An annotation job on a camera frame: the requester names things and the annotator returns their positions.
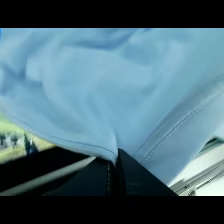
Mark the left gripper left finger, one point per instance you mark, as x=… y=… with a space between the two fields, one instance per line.
x=90 y=181

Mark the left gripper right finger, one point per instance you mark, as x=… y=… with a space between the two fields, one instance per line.
x=136 y=181

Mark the light blue shirt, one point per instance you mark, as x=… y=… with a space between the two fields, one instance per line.
x=100 y=83

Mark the silver frame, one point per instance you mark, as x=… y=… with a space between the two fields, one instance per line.
x=200 y=181

